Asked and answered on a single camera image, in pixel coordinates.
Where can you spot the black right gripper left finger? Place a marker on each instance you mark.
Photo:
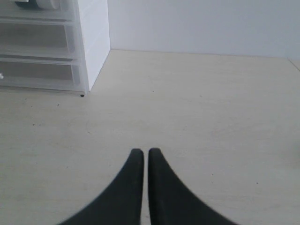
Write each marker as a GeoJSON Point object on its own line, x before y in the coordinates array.
{"type": "Point", "coordinates": [121, 202]}

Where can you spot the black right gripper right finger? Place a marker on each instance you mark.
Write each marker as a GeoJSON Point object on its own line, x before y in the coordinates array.
{"type": "Point", "coordinates": [171, 202]}

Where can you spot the teal bottle with white cap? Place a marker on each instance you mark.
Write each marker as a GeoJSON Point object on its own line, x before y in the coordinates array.
{"type": "Point", "coordinates": [38, 4]}

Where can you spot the clear bottom wide drawer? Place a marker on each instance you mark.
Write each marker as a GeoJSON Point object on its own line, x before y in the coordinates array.
{"type": "Point", "coordinates": [40, 75]}

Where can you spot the clear wide drawer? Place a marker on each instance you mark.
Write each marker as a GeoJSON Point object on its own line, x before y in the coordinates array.
{"type": "Point", "coordinates": [37, 40]}
{"type": "Point", "coordinates": [40, 75]}

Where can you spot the white plastic drawer cabinet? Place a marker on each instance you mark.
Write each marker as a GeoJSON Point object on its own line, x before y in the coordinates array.
{"type": "Point", "coordinates": [92, 42]}

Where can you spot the clear middle wide drawer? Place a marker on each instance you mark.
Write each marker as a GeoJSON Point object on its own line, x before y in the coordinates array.
{"type": "Point", "coordinates": [37, 40]}

